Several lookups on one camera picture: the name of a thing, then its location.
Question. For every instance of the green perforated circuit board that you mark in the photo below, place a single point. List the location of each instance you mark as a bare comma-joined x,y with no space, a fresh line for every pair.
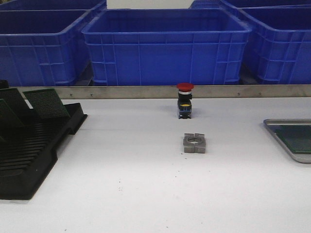
46,103
15,101
8,119
296,137

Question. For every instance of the black slotted board rack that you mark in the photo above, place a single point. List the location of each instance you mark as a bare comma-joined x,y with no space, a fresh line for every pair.
27,154

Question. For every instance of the silver metal tray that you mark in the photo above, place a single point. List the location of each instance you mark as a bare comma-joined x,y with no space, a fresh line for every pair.
272,124

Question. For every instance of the red emergency stop button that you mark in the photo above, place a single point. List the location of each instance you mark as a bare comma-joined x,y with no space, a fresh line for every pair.
184,100

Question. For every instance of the grey metal clamp block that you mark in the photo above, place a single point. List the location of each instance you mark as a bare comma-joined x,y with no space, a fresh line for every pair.
194,143

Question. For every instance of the blue plastic crate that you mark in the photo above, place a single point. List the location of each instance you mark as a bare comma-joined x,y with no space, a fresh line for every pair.
201,4
53,5
166,46
279,46
43,47

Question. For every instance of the blue plastic crate rear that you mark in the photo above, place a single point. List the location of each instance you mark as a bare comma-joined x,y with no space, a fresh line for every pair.
53,5
201,4

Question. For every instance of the metal table edge rail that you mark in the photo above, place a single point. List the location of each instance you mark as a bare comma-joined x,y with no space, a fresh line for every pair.
170,92

